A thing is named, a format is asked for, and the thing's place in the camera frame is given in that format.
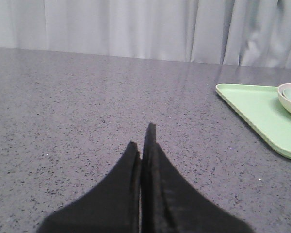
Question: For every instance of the light green plastic tray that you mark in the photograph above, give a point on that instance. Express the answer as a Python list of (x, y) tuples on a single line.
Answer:
[(260, 107)]

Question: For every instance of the white pleated curtain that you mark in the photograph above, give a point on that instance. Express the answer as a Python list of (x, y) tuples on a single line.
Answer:
[(233, 32)]

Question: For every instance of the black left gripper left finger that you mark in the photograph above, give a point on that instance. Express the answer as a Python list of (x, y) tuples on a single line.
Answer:
[(112, 206)]

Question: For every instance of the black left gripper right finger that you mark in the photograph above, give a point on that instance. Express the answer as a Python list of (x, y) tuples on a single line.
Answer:
[(171, 205)]

